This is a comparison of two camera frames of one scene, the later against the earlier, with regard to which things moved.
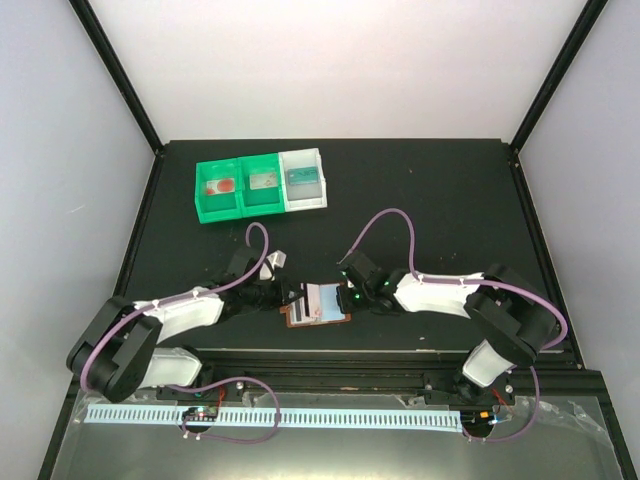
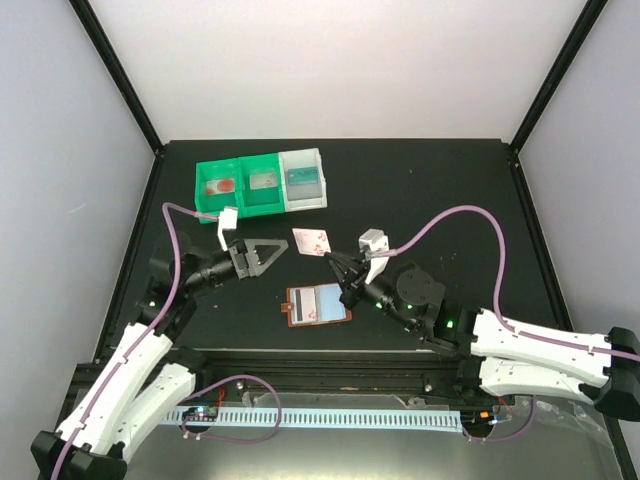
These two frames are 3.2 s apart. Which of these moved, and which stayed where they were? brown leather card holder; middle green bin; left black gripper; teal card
Moved: left black gripper
Stayed: middle green bin; brown leather card holder; teal card
